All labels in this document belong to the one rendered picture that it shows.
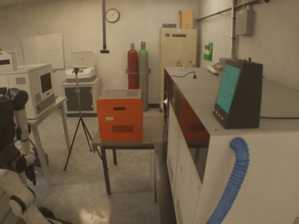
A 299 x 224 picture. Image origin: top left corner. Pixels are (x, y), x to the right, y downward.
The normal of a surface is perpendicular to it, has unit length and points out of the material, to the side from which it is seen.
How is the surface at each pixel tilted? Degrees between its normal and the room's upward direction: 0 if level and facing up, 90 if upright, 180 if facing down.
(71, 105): 90
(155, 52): 90
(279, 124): 0
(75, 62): 105
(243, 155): 77
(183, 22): 90
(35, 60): 90
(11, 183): 66
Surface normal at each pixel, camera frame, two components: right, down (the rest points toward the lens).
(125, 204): 0.00, -0.94
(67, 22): 0.03, 0.34
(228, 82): -0.99, -0.15
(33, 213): 0.90, -0.33
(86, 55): 0.03, 0.58
